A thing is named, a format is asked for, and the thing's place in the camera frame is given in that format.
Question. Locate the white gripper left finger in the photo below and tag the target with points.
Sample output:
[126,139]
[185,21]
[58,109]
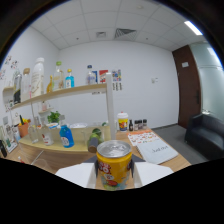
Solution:
[76,173]

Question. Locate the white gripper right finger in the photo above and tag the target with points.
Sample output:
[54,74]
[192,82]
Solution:
[148,170]

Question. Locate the yellow drink can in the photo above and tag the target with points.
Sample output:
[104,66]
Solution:
[114,170]

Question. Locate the white fabric pouch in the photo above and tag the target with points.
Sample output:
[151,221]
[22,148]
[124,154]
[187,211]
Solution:
[156,151]

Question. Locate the dark wooden muddler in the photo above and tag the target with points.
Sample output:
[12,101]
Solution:
[93,145]

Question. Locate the orange patterned card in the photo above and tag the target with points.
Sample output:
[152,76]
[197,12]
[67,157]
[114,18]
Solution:
[143,137]

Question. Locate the blue liquid bottle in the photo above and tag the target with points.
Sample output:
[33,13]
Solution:
[66,138]

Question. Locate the glass jar of limes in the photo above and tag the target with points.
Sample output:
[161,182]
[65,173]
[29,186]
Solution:
[96,135]

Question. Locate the small dark spice jar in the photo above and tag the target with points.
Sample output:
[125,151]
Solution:
[136,125]
[140,125]
[144,124]

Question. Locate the small dark bottle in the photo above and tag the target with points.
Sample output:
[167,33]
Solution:
[131,126]

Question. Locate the white bowl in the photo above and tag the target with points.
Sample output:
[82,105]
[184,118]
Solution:
[78,125]

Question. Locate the white tub yellow label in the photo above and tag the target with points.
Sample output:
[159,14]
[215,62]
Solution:
[122,124]

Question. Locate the blue rimmed bowl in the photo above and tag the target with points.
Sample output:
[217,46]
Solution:
[52,125]

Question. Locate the potted green plant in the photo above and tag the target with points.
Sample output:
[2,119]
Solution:
[54,117]

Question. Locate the orange storage basket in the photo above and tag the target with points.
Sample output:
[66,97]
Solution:
[23,130]

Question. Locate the black sofa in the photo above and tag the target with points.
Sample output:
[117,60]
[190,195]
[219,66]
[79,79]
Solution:
[206,133]

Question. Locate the white wooden two-tier rack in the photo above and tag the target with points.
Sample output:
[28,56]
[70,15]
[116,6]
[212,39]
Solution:
[66,91]

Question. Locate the brown door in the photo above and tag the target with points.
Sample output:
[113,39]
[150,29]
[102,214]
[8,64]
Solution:
[188,90]

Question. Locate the light blue bottle yellow cap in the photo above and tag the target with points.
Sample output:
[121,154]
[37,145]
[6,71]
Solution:
[69,81]

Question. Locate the clear bottle blue cap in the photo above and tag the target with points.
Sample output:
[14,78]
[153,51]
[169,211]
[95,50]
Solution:
[90,78]

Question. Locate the large white bottle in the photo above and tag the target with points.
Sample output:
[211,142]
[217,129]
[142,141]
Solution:
[37,80]

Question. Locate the black yellow snack bag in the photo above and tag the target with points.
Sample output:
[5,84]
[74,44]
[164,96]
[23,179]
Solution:
[16,88]

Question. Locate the large ceiling vent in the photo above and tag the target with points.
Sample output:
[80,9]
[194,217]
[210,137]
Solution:
[125,33]

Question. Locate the small ceiling vent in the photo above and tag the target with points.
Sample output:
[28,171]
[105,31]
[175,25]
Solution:
[101,34]

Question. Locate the ceiling light panel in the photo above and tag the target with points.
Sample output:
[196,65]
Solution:
[193,28]

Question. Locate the white wall switch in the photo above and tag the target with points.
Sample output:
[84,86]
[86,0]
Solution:
[154,80]

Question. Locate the blue yellow wall poster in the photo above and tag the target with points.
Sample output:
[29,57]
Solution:
[96,76]

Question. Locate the multicolour wall poster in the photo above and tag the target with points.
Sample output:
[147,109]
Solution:
[116,75]

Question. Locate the red wall poster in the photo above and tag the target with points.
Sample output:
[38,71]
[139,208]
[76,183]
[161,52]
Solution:
[103,76]

